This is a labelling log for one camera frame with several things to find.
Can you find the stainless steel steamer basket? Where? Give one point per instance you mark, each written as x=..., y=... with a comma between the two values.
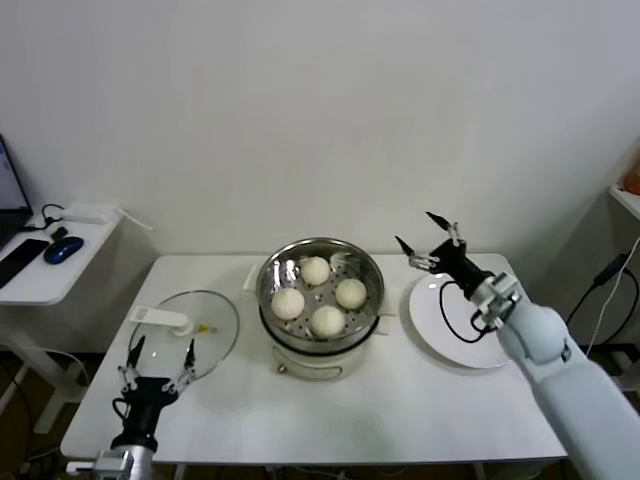
x=280, y=270

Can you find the orange object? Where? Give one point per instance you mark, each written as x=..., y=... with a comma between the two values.
x=633, y=181

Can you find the white side table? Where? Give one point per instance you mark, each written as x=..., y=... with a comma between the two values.
x=50, y=285

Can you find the black laptop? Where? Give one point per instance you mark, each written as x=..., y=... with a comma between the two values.
x=10, y=185

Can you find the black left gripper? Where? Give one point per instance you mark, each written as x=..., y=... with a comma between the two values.
x=147, y=395

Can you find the blue computer mouse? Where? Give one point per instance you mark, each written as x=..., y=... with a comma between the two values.
x=64, y=250

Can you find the white shelf board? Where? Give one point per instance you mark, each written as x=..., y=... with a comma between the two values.
x=627, y=199

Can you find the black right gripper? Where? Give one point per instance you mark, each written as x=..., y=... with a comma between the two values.
x=457, y=262

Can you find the black keyboard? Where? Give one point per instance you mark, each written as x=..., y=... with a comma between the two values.
x=20, y=260

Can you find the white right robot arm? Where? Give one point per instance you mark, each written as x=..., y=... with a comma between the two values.
x=565, y=380

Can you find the white round plate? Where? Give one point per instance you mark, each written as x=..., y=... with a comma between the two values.
x=425, y=320

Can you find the small black dongle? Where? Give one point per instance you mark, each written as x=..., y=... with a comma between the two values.
x=59, y=232

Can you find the white electric cooking pot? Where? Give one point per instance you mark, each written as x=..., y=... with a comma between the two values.
x=310, y=367

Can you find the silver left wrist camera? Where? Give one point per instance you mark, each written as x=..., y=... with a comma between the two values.
x=107, y=462

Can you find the white desk foot bar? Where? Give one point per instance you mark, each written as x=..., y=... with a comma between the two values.
x=625, y=362

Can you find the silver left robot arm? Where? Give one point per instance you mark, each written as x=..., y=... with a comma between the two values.
x=142, y=465

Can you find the white steamed baozi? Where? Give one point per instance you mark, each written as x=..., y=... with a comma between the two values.
x=288, y=303
x=351, y=292
x=328, y=321
x=316, y=270

